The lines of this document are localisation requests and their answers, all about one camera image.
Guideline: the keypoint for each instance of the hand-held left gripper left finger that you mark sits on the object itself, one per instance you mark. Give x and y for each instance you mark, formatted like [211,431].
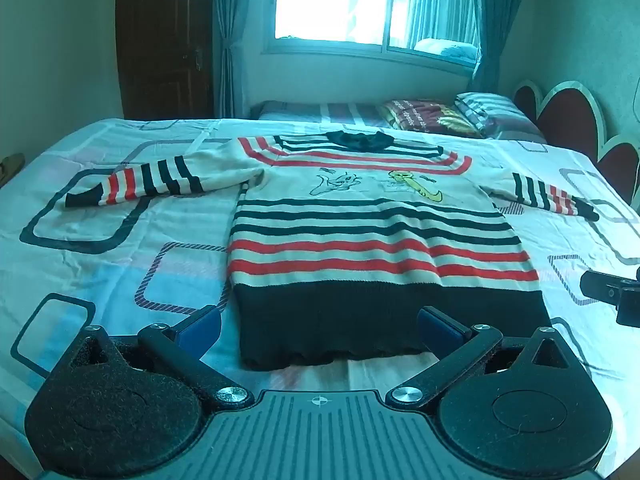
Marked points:
[202,332]

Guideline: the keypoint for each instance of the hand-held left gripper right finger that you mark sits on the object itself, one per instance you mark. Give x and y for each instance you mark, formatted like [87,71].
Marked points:
[437,327]

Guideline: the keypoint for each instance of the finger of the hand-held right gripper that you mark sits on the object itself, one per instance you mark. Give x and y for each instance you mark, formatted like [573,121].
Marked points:
[600,287]
[630,307]

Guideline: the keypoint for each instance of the striped knit sweater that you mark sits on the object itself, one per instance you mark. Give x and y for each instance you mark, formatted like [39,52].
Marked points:
[380,260]

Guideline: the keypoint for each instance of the bed with patterned white sheet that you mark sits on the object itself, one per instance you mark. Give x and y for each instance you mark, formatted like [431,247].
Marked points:
[125,270]

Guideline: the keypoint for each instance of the scalloped red headboard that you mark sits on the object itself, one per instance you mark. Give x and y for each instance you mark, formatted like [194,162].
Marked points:
[570,120]

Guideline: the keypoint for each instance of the striped pillow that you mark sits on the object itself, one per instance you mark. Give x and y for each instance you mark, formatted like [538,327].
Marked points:
[492,110]

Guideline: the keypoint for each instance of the dark red patterned pillow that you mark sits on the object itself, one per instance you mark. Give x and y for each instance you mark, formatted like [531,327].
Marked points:
[425,117]

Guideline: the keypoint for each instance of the bed with striped sheet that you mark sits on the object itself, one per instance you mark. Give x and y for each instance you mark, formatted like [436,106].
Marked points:
[320,110]

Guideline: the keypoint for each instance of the blue cloth on windowsill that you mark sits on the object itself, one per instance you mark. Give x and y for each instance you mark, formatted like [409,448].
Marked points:
[450,49]

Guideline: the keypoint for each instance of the teal curtain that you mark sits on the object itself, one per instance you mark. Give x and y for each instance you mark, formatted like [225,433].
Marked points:
[232,35]
[495,25]

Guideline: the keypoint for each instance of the dark wooden door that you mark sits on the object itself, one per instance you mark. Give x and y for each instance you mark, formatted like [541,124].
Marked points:
[160,35]

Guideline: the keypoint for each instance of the window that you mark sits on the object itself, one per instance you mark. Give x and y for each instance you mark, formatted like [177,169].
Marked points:
[350,0]

